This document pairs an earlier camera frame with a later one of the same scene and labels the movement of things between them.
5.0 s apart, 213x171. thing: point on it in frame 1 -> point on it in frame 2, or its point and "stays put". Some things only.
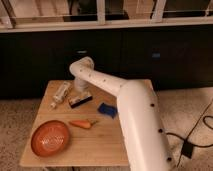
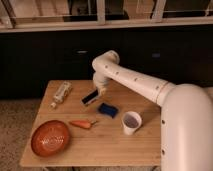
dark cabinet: x=174 y=58 stays put
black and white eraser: x=76 y=102 -> x=90 y=96
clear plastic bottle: x=60 y=94 stays put
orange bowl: x=50 y=138 stays put
